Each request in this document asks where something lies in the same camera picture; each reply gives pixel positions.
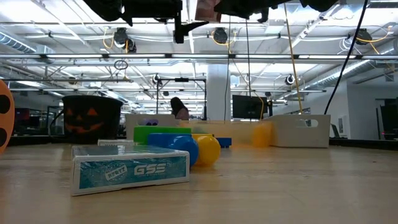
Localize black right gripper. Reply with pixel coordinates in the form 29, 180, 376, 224
213, 0, 294, 24

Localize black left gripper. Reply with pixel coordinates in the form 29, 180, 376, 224
120, 0, 210, 44

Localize bright green long toy brick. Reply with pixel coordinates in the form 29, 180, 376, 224
133, 125, 192, 146

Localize small dark blue toy brick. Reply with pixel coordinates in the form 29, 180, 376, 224
216, 137, 233, 149

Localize long ceiling light strip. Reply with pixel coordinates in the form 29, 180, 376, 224
0, 53, 398, 61

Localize white building column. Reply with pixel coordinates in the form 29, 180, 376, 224
206, 63, 231, 121

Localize person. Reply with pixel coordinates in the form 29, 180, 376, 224
170, 96, 190, 121

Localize white plastic bin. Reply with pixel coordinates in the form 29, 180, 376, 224
266, 114, 331, 149
125, 113, 181, 141

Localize black computer monitor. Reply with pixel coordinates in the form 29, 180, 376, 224
231, 95, 269, 121

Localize orange translucent bin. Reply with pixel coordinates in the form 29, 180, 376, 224
179, 120, 276, 147

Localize black pumpkin-face bucket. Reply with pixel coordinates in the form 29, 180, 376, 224
61, 95, 124, 144

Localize Nertz playing card deck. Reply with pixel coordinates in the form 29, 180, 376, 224
70, 144, 191, 197

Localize orange foam die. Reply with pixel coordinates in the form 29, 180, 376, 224
0, 80, 16, 156

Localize thin black hanging cable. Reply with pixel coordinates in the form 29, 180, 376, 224
244, 18, 252, 98

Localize black background rig frame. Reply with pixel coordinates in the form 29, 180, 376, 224
156, 77, 208, 121

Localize yellow hanging cable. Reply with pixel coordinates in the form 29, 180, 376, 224
283, 0, 304, 115

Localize thick black hanging cable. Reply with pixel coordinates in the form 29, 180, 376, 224
324, 0, 369, 115

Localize silver ceiling duct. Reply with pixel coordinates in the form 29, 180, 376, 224
0, 30, 55, 55

